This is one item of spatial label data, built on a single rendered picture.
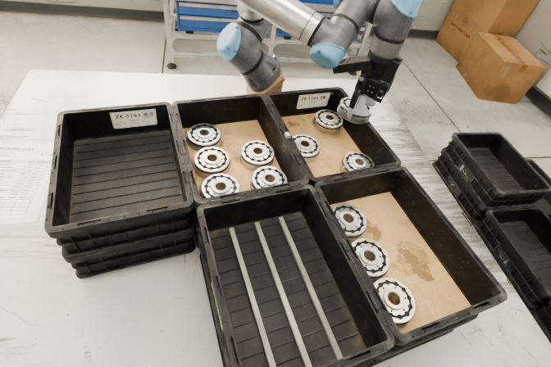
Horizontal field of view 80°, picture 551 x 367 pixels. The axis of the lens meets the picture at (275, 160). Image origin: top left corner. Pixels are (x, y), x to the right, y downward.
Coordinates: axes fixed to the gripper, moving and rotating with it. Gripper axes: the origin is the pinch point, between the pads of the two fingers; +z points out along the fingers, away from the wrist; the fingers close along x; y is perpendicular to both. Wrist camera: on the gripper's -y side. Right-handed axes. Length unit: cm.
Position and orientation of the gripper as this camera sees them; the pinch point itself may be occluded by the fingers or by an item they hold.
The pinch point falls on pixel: (351, 111)
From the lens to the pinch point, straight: 102.6
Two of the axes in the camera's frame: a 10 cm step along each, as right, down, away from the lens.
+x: 5.1, -5.6, 6.5
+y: 8.5, 4.6, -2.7
